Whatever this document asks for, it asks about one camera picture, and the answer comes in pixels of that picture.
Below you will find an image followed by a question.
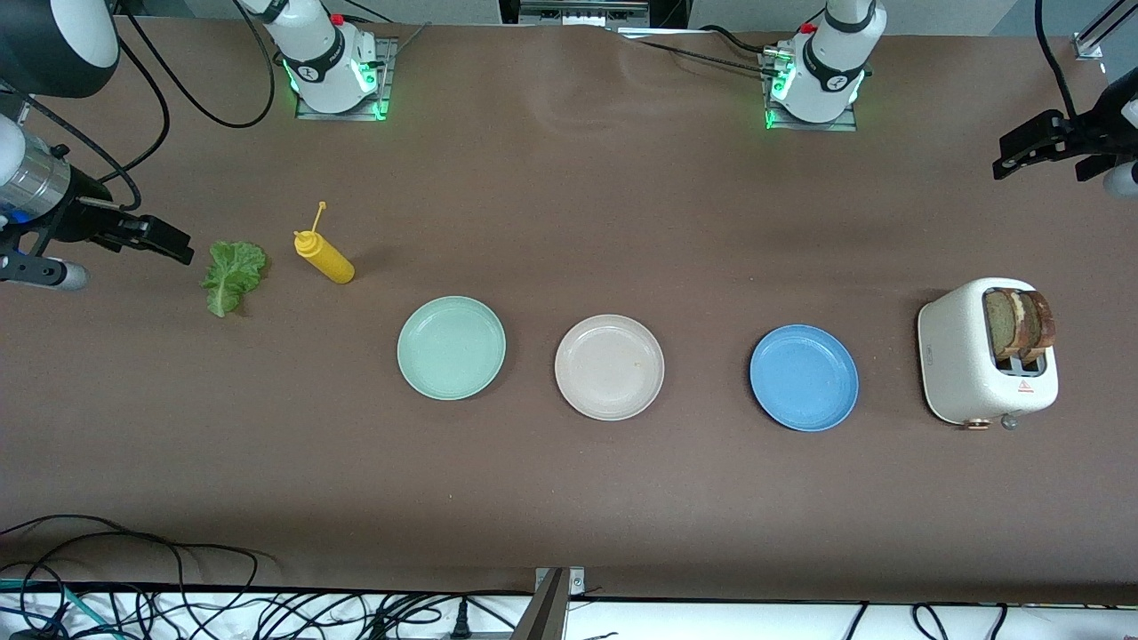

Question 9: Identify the green lettuce leaf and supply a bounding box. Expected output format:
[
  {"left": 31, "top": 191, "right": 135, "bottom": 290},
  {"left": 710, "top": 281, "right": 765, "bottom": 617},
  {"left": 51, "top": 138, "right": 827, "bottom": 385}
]
[{"left": 201, "top": 241, "right": 268, "bottom": 318}]

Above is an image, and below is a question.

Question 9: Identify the yellow squeeze bottle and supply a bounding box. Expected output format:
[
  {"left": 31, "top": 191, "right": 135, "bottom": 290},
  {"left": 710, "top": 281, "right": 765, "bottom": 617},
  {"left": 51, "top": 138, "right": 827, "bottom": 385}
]
[{"left": 293, "top": 202, "right": 357, "bottom": 285}]

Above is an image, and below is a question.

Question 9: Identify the brown bread slice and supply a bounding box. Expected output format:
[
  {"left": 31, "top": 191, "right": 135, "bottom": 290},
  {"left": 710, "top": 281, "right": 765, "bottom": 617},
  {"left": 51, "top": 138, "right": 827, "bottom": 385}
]
[
  {"left": 1018, "top": 289, "right": 1057, "bottom": 364},
  {"left": 985, "top": 289, "right": 1032, "bottom": 361}
]

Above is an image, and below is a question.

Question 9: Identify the mint green plate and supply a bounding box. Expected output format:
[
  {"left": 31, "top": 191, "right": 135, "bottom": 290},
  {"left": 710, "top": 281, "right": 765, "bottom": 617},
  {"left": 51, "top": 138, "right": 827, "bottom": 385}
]
[{"left": 397, "top": 296, "right": 508, "bottom": 402}]

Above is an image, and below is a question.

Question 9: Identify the blue plate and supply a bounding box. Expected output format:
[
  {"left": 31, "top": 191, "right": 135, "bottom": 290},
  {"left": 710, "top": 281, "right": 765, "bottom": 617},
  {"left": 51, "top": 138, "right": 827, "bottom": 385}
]
[{"left": 749, "top": 324, "right": 861, "bottom": 433}]

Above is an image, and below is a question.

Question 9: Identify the beige plate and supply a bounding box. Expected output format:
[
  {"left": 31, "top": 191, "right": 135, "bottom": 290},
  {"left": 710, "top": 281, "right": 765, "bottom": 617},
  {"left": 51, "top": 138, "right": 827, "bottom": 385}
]
[{"left": 554, "top": 314, "right": 666, "bottom": 421}]

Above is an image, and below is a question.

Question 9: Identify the white two-slot toaster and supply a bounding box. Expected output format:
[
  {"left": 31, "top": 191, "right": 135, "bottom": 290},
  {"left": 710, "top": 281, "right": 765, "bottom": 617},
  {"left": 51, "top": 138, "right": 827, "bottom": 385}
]
[{"left": 917, "top": 277, "right": 1060, "bottom": 432}]

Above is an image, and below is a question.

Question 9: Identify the grey metal rack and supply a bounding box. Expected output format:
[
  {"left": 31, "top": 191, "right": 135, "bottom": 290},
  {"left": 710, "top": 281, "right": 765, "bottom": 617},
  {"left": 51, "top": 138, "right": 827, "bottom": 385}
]
[{"left": 498, "top": 0, "right": 690, "bottom": 32}]

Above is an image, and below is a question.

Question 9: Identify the aluminium frame profile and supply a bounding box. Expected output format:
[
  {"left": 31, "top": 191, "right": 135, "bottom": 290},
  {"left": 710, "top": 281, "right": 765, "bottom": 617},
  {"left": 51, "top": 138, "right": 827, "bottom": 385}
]
[{"left": 1071, "top": 0, "right": 1138, "bottom": 61}]

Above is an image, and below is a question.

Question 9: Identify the black looped floor cable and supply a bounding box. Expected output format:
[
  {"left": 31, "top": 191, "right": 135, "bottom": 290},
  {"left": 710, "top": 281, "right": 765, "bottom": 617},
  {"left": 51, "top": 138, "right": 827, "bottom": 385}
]
[{"left": 0, "top": 514, "right": 276, "bottom": 640}]

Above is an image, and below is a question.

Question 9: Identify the black braided base cable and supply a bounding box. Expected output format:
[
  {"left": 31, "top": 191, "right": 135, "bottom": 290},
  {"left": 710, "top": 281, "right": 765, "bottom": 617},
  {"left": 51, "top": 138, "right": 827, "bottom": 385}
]
[{"left": 622, "top": 25, "right": 783, "bottom": 76}]

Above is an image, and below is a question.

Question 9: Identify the teal floor cable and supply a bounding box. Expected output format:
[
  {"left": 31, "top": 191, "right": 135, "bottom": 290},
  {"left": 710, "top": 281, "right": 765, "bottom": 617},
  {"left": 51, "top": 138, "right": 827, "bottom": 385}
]
[{"left": 0, "top": 578, "right": 121, "bottom": 640}]

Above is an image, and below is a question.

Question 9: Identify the metal table edge bracket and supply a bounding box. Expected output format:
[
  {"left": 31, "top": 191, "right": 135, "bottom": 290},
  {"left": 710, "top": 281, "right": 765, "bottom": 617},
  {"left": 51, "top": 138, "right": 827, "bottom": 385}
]
[{"left": 511, "top": 566, "right": 588, "bottom": 640}]

